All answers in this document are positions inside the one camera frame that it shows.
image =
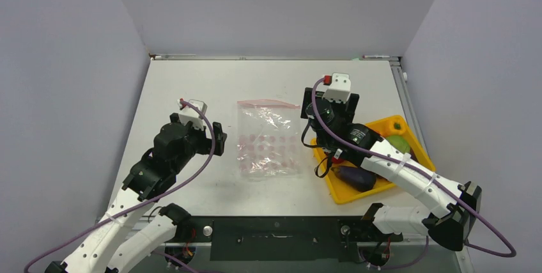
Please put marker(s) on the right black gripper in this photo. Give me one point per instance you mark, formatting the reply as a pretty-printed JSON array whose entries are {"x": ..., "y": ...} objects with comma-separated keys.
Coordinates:
[{"x": 346, "y": 109}]

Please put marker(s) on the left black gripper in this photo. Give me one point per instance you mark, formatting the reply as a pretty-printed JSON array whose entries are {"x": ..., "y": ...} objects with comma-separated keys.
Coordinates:
[{"x": 206, "y": 147}]

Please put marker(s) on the clear zip top bag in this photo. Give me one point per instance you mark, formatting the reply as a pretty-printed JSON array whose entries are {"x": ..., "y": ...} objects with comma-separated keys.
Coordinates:
[{"x": 268, "y": 139}]

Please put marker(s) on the dark purple eggplant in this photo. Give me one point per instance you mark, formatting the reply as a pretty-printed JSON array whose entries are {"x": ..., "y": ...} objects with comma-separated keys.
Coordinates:
[{"x": 358, "y": 178}]

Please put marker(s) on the green cabbage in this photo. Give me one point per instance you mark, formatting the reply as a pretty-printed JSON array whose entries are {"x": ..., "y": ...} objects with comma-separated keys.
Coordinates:
[{"x": 400, "y": 143}]

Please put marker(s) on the yellow plastic tray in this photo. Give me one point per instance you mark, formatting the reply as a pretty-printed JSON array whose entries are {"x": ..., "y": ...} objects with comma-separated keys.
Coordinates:
[{"x": 342, "y": 193}]

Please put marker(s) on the red tomato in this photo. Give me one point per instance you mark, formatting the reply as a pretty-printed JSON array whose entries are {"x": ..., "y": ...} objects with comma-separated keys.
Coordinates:
[{"x": 337, "y": 160}]

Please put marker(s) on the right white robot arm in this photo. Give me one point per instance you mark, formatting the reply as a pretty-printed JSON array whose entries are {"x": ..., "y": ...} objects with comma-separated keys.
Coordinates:
[{"x": 448, "y": 209}]

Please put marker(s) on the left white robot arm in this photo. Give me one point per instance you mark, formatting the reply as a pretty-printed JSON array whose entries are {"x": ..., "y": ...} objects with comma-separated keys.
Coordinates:
[{"x": 105, "y": 246}]

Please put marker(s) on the yellow bell pepper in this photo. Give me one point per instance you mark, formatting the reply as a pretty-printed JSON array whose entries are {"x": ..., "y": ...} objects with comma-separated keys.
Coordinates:
[{"x": 395, "y": 127}]

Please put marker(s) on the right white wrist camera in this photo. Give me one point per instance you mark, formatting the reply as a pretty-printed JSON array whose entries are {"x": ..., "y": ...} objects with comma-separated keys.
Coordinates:
[{"x": 338, "y": 88}]

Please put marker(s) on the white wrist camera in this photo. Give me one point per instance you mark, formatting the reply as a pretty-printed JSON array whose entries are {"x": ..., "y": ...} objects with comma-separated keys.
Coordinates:
[
  {"x": 338, "y": 88},
  {"x": 188, "y": 114}
]

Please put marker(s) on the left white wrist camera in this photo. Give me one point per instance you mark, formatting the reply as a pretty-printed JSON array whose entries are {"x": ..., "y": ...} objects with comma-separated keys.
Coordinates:
[{"x": 188, "y": 114}]

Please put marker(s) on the aluminium frame rail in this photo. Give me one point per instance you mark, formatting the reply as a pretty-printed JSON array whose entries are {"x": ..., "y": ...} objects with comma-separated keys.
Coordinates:
[{"x": 399, "y": 75}]

